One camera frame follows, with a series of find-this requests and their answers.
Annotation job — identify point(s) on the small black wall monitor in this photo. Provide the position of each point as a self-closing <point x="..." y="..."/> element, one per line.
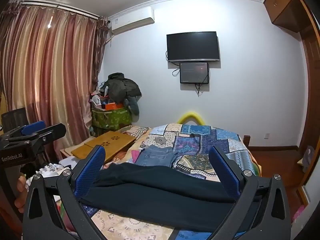
<point x="194" y="72"/>

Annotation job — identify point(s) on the wooden bed post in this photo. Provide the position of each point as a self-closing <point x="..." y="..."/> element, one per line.
<point x="246" y="140"/>

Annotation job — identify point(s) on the blue jeans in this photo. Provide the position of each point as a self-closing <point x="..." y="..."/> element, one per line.
<point x="156" y="156"/>

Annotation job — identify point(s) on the pink striped curtain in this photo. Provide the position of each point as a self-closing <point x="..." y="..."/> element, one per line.
<point x="50" y="67"/>

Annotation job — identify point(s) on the pink shoe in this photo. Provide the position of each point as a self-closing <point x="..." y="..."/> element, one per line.
<point x="298" y="212"/>

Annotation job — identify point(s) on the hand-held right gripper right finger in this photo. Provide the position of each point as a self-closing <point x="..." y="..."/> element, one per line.
<point x="225" y="170"/>

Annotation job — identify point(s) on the patchwork blanket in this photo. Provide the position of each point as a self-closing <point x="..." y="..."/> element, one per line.
<point x="200" y="142"/>

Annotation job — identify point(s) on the green patterned storage box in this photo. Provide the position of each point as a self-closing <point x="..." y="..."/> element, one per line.
<point x="111" y="118"/>

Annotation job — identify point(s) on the yellow foam tube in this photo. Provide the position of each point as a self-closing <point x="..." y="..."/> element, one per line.
<point x="191" y="118"/>

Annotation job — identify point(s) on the grey bag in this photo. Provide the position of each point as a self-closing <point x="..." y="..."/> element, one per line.
<point x="310" y="156"/>

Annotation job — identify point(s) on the black mesh chair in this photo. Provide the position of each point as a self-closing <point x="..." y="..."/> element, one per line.
<point x="13" y="118"/>

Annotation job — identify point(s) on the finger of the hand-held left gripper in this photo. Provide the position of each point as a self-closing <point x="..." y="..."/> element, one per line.
<point x="32" y="127"/>
<point x="55" y="131"/>

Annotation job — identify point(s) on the person's left hand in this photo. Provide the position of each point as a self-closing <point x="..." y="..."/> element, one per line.
<point x="20" y="192"/>

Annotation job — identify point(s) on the white curtain rail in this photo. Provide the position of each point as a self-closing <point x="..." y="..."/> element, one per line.
<point x="62" y="6"/>

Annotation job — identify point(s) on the orange box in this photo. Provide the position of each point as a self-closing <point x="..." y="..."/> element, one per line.
<point x="113" y="106"/>

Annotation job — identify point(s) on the wooden laptop table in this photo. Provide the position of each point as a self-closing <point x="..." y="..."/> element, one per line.
<point x="105" y="142"/>

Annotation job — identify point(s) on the white wall outlet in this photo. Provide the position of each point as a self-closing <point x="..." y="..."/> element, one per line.
<point x="267" y="136"/>

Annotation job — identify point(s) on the black wall television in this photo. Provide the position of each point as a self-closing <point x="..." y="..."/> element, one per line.
<point x="192" y="46"/>

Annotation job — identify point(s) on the striped pink cloth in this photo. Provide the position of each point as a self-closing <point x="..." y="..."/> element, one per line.
<point x="136" y="131"/>

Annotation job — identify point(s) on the white air conditioner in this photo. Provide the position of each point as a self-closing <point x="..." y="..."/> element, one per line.
<point x="132" y="20"/>

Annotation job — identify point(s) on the pile of dark clothes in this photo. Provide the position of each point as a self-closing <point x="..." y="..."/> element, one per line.
<point x="122" y="86"/>

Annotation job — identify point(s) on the dark teal pants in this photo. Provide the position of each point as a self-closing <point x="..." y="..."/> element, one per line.
<point x="155" y="187"/>

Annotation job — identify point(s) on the wooden wall cabinet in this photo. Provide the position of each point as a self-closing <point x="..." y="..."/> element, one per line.
<point x="280" y="2"/>

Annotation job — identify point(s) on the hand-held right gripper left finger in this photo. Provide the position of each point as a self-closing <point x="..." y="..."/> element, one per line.
<point x="91" y="170"/>

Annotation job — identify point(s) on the light wooden nightstand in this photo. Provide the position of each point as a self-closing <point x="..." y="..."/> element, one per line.
<point x="65" y="152"/>

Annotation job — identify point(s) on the white cloth pile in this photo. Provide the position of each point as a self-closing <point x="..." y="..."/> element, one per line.
<point x="50" y="167"/>

